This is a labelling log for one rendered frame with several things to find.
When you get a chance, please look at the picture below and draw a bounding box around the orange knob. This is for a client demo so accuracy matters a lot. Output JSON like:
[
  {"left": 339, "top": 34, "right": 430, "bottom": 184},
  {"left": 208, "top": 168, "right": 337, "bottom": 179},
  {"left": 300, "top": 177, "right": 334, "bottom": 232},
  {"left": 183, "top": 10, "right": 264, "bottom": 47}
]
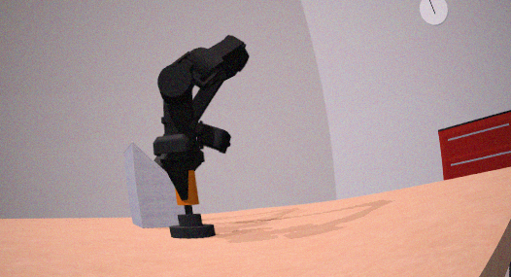
[{"left": 176, "top": 170, "right": 199, "bottom": 205}]

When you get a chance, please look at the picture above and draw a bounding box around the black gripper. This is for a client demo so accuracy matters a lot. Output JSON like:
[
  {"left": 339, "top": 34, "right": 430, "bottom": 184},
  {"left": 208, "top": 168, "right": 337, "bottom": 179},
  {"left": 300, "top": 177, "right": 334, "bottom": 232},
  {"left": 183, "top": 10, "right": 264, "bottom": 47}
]
[{"left": 153, "top": 108, "right": 205, "bottom": 200}]

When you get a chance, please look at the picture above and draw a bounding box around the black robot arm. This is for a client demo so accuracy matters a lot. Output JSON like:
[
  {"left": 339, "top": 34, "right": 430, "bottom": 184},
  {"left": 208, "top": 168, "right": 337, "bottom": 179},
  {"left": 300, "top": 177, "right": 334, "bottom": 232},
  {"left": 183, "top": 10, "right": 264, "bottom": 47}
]
[{"left": 157, "top": 35, "right": 249, "bottom": 154}]

